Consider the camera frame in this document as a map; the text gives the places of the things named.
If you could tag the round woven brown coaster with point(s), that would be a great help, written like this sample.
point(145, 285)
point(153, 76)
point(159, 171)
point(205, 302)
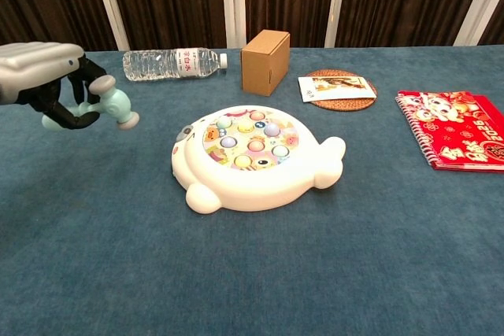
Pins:
point(338, 105)

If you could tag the white picture card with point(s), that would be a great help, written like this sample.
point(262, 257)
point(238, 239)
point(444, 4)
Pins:
point(334, 92)

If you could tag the red spiral 2026 calendar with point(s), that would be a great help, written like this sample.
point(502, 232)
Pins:
point(456, 131)

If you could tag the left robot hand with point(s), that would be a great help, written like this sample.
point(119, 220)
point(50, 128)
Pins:
point(35, 64)

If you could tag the white frame post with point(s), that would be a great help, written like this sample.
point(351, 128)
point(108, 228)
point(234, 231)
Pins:
point(110, 5)
point(336, 1)
point(234, 1)
point(478, 5)

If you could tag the light blue toy hammer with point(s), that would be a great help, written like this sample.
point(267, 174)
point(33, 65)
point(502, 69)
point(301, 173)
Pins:
point(118, 102)

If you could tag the small brown cardboard box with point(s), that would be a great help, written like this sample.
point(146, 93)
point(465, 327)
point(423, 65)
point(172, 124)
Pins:
point(258, 70)

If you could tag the white whack-a-mole toy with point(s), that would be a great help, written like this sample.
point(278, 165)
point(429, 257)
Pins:
point(244, 190)

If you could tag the clear plastic water bottle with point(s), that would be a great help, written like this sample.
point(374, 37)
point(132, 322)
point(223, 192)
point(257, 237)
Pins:
point(157, 64)

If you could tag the blue felt table mat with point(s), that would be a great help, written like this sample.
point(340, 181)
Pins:
point(157, 265)

